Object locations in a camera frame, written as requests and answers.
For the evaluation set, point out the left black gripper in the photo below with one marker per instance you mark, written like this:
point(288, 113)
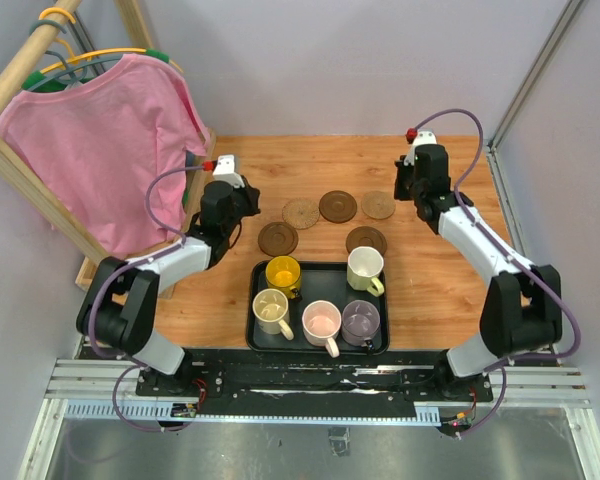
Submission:
point(251, 195)

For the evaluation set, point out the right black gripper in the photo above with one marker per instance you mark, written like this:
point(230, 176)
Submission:
point(402, 169)

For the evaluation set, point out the woven rattan coaster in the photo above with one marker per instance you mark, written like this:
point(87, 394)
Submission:
point(301, 213)
point(378, 205)

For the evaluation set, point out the brown wooden coaster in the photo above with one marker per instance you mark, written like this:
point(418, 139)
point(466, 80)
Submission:
point(277, 239)
point(366, 236)
point(338, 206)

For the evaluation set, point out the pale green octagonal mug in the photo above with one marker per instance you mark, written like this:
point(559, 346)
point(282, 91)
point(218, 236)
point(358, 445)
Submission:
point(364, 266)

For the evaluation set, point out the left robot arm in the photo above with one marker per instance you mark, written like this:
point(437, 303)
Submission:
point(120, 306)

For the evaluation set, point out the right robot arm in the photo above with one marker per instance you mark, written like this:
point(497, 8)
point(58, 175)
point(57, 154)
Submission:
point(521, 313)

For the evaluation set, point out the yellow glass mug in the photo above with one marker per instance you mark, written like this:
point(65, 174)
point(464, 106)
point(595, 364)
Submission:
point(284, 274)

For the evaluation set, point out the cream yellow mug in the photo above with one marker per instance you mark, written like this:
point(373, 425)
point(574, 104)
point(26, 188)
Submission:
point(271, 309)

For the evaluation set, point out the purple mug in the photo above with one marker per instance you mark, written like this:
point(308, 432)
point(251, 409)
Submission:
point(360, 323)

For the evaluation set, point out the pink t-shirt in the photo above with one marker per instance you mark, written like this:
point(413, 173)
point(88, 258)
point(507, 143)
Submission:
point(112, 149)

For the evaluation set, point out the pink mug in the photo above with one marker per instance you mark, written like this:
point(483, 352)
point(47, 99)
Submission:
point(321, 322)

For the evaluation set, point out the black plastic tray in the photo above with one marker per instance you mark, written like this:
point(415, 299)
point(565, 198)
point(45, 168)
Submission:
point(320, 281)

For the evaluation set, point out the yellow clothes hanger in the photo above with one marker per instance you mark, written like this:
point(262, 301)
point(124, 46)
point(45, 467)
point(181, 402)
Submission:
point(133, 20)

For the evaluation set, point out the green clothes hanger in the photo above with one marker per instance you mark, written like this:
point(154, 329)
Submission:
point(74, 70)

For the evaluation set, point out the wooden clothes rack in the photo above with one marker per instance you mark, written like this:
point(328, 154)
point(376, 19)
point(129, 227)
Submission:
point(13, 169)

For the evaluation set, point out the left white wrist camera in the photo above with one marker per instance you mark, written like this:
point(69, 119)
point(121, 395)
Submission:
point(226, 170)

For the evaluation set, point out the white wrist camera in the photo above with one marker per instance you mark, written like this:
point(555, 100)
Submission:
point(226, 170)
point(424, 137)

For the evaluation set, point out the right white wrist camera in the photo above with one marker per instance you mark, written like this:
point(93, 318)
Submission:
point(424, 137)

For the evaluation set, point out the aluminium corner post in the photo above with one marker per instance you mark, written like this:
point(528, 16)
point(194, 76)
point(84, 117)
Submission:
point(554, 39)

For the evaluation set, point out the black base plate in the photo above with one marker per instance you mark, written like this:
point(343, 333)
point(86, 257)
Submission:
point(345, 403)

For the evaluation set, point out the aluminium frame rail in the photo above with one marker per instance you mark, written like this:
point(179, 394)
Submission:
point(526, 384)

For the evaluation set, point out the white slotted cable duct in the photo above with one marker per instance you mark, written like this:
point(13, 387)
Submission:
point(166, 411)

